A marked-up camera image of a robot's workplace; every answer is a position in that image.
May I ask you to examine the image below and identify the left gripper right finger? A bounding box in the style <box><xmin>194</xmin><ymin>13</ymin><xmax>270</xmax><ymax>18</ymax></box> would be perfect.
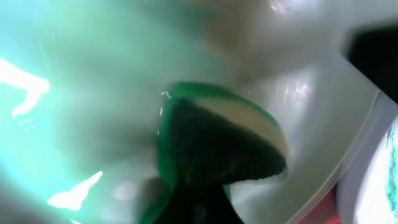
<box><xmin>205</xmin><ymin>185</ymin><xmax>244</xmax><ymax>224</ymax></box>

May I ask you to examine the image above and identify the light blue plate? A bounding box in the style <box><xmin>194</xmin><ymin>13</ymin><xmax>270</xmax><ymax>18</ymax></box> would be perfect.
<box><xmin>1</xmin><ymin>0</ymin><xmax>397</xmax><ymax>223</ymax></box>
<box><xmin>337</xmin><ymin>116</ymin><xmax>397</xmax><ymax>224</ymax></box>

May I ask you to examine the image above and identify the red plastic tray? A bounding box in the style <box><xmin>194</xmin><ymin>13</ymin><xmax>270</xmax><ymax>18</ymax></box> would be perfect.
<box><xmin>298</xmin><ymin>185</ymin><xmax>341</xmax><ymax>224</ymax></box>

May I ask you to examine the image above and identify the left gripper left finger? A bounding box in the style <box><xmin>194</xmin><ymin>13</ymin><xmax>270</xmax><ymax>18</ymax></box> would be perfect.
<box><xmin>153</xmin><ymin>180</ymin><xmax>190</xmax><ymax>224</ymax></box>

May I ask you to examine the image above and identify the green yellow sponge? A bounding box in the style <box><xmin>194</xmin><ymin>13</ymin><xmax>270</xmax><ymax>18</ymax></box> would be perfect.
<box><xmin>140</xmin><ymin>82</ymin><xmax>289</xmax><ymax>224</ymax></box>

